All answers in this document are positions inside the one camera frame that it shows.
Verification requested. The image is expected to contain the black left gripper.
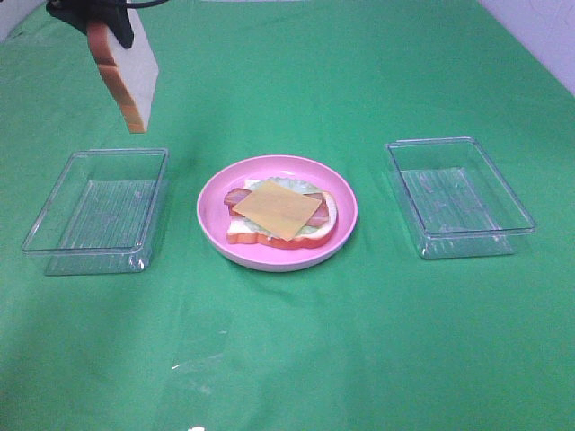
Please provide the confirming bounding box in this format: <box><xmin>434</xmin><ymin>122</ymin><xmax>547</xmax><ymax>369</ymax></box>
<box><xmin>46</xmin><ymin>0</ymin><xmax>134</xmax><ymax>48</ymax></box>

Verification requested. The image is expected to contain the tray bread slice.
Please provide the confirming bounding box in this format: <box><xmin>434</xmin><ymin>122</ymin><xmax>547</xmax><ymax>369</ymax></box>
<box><xmin>226</xmin><ymin>179</ymin><xmax>338</xmax><ymax>250</ymax></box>
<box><xmin>87</xmin><ymin>9</ymin><xmax>159</xmax><ymax>133</ymax></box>

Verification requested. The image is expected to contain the tray bacon strip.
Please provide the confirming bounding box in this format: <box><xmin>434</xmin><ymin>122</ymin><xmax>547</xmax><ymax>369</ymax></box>
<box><xmin>224</xmin><ymin>188</ymin><xmax>330</xmax><ymax>228</ymax></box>

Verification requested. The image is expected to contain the green lettuce leaf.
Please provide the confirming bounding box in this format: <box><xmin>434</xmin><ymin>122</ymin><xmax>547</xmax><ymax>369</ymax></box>
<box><xmin>244</xmin><ymin>177</ymin><xmax>332</xmax><ymax>241</ymax></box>

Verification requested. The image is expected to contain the yellow cheese slice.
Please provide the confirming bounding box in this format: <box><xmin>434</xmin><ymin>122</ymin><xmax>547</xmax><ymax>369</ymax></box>
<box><xmin>233</xmin><ymin>180</ymin><xmax>322</xmax><ymax>241</ymax></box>

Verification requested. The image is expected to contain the clear left plastic tray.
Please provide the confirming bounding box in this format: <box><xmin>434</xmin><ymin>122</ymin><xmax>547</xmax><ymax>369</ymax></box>
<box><xmin>22</xmin><ymin>148</ymin><xmax>169</xmax><ymax>276</ymax></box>

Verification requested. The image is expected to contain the clear plastic tray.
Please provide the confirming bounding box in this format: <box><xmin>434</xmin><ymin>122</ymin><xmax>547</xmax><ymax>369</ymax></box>
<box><xmin>22</xmin><ymin>148</ymin><xmax>169</xmax><ymax>276</ymax></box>
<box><xmin>385</xmin><ymin>136</ymin><xmax>536</xmax><ymax>259</ymax></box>

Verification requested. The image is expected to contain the pink round plate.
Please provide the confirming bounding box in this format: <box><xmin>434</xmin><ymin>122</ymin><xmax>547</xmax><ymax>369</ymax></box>
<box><xmin>197</xmin><ymin>154</ymin><xmax>358</xmax><ymax>272</ymax></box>

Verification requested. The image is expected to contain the clear right plastic tray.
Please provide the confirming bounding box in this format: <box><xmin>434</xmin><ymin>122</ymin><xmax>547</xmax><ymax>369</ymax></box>
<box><xmin>385</xmin><ymin>136</ymin><xmax>536</xmax><ymax>259</ymax></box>

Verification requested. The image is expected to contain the green tablecloth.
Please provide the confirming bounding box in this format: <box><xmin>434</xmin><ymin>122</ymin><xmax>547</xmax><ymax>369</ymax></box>
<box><xmin>1</xmin><ymin>1</ymin><xmax>574</xmax><ymax>430</ymax></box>

